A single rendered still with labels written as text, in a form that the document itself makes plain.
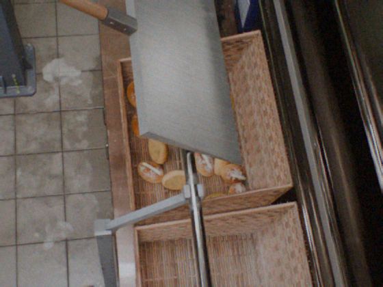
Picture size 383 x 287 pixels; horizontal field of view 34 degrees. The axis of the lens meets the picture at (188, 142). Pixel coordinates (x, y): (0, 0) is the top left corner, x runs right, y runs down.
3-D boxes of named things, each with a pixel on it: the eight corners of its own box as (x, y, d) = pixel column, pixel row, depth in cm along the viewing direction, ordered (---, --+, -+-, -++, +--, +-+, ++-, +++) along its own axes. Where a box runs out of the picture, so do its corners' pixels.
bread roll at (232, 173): (215, 179, 204) (226, 184, 200) (222, 160, 204) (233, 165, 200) (237, 183, 211) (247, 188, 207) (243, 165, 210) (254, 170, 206)
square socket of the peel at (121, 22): (99, 24, 141) (109, 17, 139) (98, 11, 142) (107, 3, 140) (129, 37, 147) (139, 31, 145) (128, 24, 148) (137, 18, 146)
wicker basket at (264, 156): (248, 70, 229) (262, 26, 204) (277, 216, 206) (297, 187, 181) (115, 80, 223) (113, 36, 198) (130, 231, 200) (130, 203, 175)
